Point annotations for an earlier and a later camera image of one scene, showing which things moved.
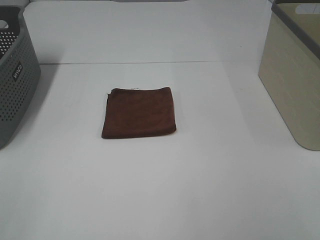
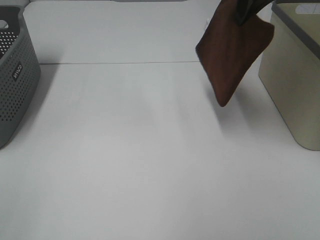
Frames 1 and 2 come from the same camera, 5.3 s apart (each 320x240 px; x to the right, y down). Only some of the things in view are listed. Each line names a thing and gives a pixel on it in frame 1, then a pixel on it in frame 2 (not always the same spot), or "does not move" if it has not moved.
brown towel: [131, 113] to [228, 51]
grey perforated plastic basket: [20, 69] does not move
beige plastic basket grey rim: [289, 67] does not move
